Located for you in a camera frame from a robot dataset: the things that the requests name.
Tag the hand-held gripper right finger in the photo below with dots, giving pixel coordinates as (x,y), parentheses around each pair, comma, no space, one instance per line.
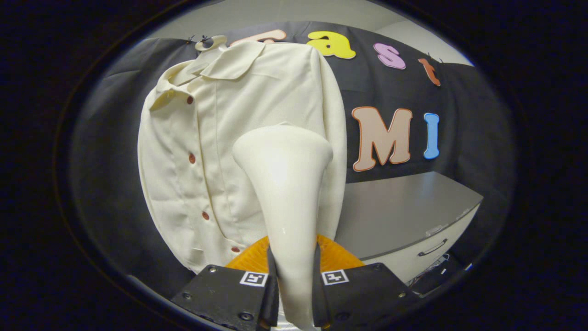
(319,299)

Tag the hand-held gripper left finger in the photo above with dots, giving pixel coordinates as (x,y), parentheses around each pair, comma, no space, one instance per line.
(271,299)

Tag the cream button-up shirt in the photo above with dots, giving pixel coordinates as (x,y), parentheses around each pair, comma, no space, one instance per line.
(220,138)

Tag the cream clothes hanger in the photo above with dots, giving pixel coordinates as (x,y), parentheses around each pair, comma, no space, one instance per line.
(206,43)

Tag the white cabinet with grey top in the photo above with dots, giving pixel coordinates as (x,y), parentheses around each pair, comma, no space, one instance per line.
(395,207)

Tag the black backdrop cloth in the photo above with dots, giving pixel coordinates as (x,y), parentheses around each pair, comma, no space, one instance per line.
(105,161)

